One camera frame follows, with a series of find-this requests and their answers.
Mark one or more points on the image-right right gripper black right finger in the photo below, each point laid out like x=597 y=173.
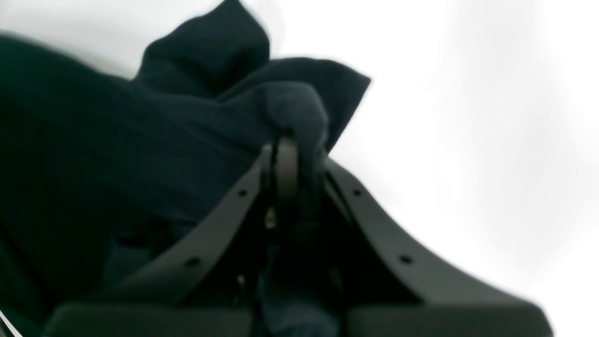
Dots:
x=396 y=287

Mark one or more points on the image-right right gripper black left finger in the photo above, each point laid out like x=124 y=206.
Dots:
x=204 y=285

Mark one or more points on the black t-shirt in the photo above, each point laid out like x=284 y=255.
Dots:
x=101 y=175

